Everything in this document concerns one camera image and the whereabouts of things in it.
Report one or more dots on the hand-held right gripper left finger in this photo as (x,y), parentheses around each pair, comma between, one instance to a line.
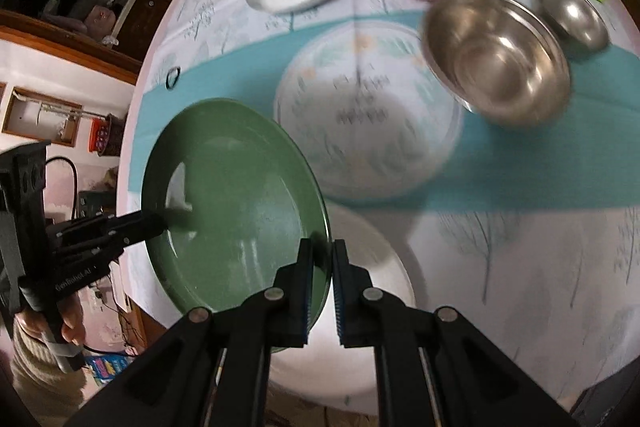
(307,302)

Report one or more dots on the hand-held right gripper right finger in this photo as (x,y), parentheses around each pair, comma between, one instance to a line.
(340,302)

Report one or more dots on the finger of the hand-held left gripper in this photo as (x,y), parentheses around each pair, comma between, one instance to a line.
(107,247)
(135,221)

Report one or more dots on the large plain white plate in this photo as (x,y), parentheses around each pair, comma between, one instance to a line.
(372,252)

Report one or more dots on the green plate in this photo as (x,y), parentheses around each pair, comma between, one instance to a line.
(240,187)

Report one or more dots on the large steel bowl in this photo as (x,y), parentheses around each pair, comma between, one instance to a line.
(495,57)

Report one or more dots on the small steel bowl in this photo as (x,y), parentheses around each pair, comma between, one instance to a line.
(572,14)

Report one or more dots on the person's left forearm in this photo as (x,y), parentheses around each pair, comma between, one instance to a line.
(35,372)

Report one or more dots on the person's left hand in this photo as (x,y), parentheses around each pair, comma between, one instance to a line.
(71,322)

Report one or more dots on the red basket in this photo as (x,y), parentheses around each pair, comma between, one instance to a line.
(105,137)

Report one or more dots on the blue packet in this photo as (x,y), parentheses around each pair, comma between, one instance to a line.
(107,367)

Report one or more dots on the tree print tablecloth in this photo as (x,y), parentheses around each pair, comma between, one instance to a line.
(500,247)

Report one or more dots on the wooden wall niche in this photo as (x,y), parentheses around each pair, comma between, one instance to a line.
(40,117)

